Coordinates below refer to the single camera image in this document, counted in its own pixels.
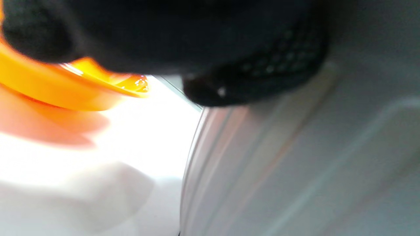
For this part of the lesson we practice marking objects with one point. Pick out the person's left hand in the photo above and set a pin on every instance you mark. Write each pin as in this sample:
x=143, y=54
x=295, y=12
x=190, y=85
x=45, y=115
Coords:
x=164, y=32

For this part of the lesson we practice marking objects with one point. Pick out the orange bowl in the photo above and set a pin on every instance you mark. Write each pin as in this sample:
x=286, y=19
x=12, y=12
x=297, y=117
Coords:
x=49, y=88

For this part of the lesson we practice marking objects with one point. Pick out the grey salad bowl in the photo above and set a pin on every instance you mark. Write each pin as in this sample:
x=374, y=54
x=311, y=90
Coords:
x=295, y=164

